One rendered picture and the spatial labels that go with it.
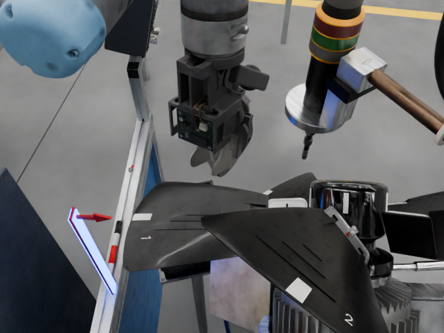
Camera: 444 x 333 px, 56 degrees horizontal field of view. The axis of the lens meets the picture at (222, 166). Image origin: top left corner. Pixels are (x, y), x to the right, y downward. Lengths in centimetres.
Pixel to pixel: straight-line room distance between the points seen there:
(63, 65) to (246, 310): 58
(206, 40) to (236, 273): 48
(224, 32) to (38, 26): 19
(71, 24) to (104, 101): 229
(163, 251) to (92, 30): 38
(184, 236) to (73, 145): 184
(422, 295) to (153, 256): 42
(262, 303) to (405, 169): 173
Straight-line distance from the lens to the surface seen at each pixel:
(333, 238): 53
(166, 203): 74
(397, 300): 69
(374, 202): 66
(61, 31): 36
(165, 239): 68
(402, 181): 236
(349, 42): 41
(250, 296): 81
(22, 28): 38
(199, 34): 47
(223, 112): 50
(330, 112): 45
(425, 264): 81
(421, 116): 38
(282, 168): 225
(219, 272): 85
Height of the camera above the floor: 178
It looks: 53 degrees down
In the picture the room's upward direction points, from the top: straight up
